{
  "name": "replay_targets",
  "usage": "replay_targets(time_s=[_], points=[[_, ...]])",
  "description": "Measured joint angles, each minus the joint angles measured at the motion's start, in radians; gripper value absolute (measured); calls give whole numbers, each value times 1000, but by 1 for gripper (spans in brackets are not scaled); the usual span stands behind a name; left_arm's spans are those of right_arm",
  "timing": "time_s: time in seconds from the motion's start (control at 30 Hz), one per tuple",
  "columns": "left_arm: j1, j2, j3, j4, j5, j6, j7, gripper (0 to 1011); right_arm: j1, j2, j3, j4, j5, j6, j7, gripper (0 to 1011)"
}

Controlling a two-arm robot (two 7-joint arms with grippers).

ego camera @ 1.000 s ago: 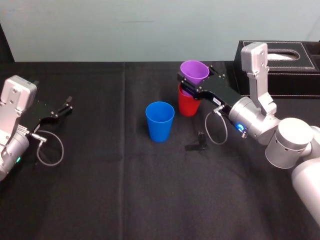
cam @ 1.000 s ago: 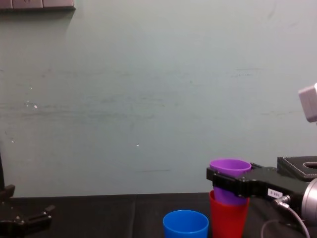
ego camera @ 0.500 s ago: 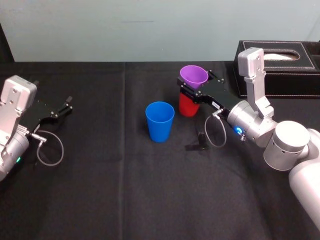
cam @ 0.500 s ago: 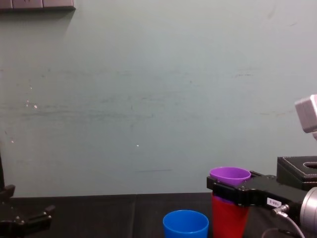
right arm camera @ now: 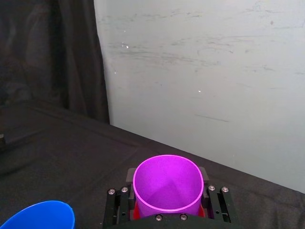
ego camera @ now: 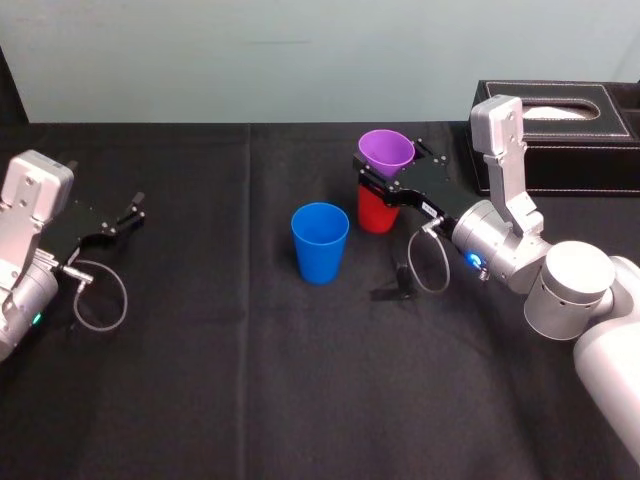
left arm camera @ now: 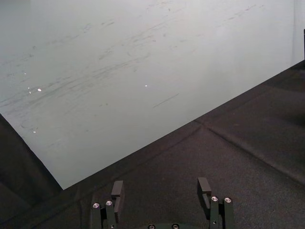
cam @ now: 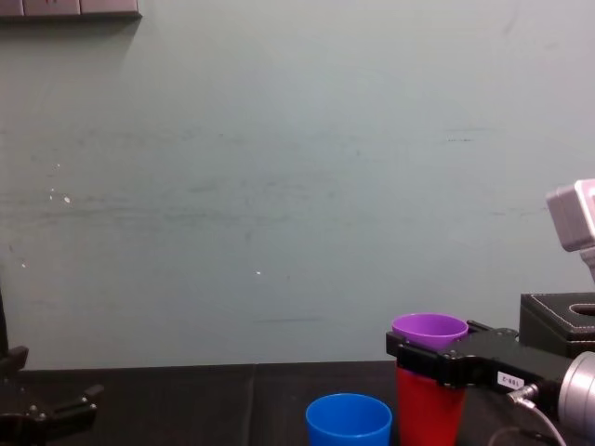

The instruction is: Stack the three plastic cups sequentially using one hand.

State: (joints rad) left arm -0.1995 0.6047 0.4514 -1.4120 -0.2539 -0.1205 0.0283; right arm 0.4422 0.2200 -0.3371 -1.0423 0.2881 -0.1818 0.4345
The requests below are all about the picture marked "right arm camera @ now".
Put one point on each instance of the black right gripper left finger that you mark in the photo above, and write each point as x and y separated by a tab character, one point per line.
119	205

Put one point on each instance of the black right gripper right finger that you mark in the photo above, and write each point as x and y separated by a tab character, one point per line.
219	202

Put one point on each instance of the purple plastic cup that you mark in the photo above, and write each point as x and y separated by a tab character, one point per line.
166	183

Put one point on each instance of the black table cloth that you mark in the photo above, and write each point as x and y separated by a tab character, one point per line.
71	155

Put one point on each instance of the blue plastic cup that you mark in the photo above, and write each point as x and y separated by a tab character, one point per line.
40	215

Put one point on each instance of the black curtain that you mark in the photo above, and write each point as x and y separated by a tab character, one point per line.
47	52

